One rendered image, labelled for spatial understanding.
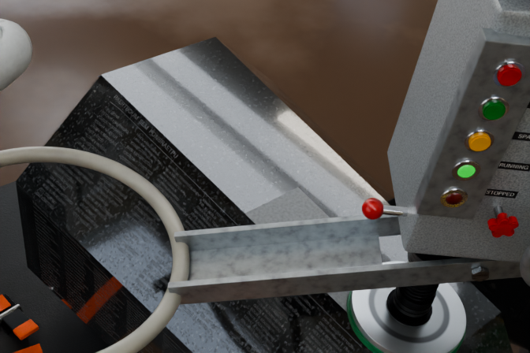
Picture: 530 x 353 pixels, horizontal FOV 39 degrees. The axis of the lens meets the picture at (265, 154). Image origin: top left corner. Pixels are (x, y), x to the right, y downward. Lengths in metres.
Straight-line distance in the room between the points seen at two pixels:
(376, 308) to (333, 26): 2.42
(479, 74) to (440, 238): 0.30
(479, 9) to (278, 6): 2.85
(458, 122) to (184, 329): 0.83
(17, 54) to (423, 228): 0.70
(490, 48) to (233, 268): 0.64
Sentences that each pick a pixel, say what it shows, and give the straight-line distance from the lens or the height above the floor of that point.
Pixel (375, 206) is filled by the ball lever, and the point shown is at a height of 1.19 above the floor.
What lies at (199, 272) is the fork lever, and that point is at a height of 0.90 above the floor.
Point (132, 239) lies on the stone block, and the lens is 1.65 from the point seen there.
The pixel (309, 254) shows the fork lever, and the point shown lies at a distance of 1.30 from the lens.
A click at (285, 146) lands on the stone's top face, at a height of 0.83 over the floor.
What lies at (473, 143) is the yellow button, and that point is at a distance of 0.94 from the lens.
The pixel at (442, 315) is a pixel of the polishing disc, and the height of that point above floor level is 0.85.
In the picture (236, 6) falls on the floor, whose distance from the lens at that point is 3.67.
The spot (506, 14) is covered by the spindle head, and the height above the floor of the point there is 1.54.
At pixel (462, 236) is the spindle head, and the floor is 1.18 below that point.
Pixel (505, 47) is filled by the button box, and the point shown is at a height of 1.51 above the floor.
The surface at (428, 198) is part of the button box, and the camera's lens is 1.00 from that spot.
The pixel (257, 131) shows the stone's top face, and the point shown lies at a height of 0.83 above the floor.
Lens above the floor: 1.94
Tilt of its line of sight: 43 degrees down
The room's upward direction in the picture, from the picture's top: 10 degrees clockwise
